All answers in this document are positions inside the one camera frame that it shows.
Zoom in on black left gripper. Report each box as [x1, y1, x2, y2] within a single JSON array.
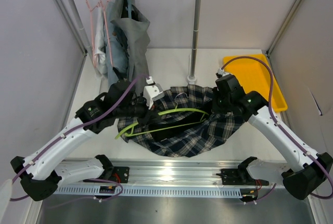
[[115, 93, 162, 128]]

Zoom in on green plastic hanger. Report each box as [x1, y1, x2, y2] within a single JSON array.
[[114, 93, 210, 140]]

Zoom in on plaid checked shirt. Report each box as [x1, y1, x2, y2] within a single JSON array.
[[126, 85, 244, 157]]

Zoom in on grey pleated skirt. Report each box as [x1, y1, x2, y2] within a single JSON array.
[[111, 0, 150, 81]]

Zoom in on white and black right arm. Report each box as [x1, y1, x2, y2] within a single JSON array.
[[213, 74, 332, 200]]

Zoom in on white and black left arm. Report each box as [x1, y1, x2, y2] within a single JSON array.
[[10, 80, 161, 201]]

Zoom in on yellow plastic bin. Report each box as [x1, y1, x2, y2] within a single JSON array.
[[225, 59, 288, 113]]

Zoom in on light blue denim garment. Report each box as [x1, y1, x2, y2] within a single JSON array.
[[104, 2, 129, 86]]

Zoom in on white garment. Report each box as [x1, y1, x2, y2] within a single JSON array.
[[94, 7, 107, 76]]

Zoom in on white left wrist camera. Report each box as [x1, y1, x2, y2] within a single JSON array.
[[143, 76, 164, 110]]

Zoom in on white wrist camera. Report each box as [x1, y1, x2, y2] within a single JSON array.
[[143, 76, 164, 110], [215, 68, 230, 78]]

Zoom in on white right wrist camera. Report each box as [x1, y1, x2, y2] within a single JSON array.
[[215, 68, 230, 78]]

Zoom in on aluminium mounting rail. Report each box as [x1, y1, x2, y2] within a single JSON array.
[[35, 157, 294, 186]]

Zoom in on slotted cable duct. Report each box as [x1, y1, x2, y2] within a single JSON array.
[[55, 185, 242, 199]]

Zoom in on pink wire hanger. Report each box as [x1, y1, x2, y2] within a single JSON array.
[[84, 0, 97, 68], [99, 0, 113, 67]]

